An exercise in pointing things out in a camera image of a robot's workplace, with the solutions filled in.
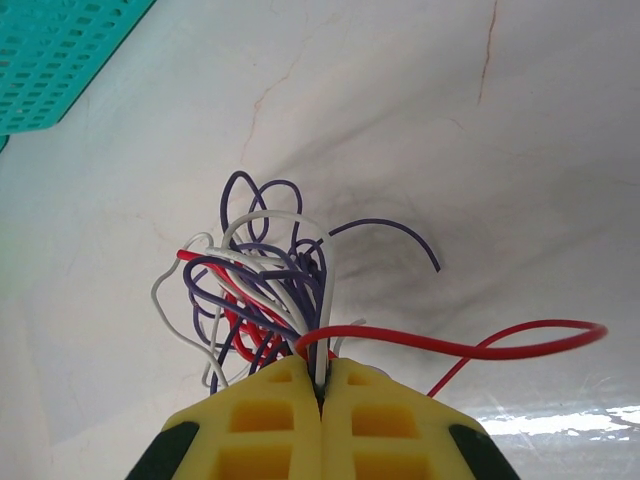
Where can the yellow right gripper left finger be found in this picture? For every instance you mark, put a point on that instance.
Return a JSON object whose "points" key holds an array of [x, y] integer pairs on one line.
{"points": [[260, 450]]}

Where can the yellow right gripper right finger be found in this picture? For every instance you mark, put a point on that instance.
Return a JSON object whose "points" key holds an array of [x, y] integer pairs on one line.
{"points": [[390, 450]]}

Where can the teal perforated plastic basket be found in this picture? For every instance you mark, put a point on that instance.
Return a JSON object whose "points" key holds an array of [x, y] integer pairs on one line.
{"points": [[30, 22]]}

